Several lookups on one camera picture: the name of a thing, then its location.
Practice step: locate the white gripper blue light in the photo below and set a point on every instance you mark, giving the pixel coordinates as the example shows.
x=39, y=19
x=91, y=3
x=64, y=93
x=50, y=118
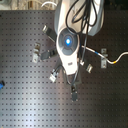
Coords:
x=67, y=47

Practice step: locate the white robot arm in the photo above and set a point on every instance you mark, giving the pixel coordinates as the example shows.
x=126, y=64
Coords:
x=73, y=18

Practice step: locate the metal cable clip centre right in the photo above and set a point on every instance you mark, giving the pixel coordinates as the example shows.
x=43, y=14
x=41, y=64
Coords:
x=89, y=68

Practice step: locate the metal cable clip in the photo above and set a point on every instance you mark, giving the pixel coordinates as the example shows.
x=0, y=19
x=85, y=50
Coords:
x=48, y=54
x=36, y=52
x=74, y=93
x=103, y=58
x=54, y=74
x=89, y=68
x=50, y=33

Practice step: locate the metal cable clip bottom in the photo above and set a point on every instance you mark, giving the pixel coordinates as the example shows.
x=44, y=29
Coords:
x=74, y=93

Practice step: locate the metal cable clip lower left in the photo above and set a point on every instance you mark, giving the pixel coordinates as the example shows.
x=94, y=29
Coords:
x=54, y=74

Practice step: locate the metal cable clip middle left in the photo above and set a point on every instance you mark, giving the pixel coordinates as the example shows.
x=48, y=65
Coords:
x=48, y=54

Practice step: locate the metal cable clip far left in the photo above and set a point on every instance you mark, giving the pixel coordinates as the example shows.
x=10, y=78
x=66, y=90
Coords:
x=36, y=52

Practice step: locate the metal cable clip top left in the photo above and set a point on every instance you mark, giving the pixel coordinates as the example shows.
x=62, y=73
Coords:
x=50, y=33

